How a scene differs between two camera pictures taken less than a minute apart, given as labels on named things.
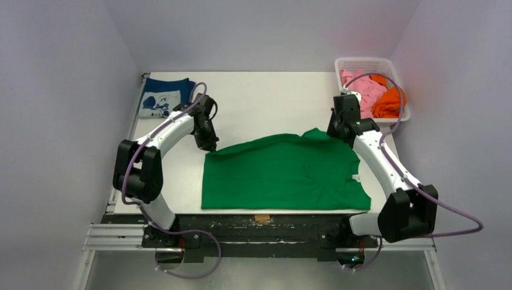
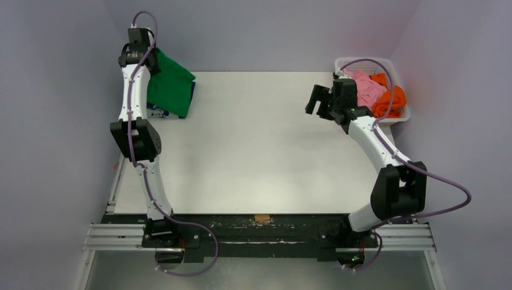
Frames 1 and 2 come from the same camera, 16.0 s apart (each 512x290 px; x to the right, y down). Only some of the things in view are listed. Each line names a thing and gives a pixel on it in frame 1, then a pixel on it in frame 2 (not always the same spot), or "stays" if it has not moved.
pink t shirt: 368,88 stays
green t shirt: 309,171 → 169,89
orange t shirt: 389,104 stays
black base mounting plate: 319,237 stays
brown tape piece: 262,217 stays
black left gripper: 209,144 → 154,69
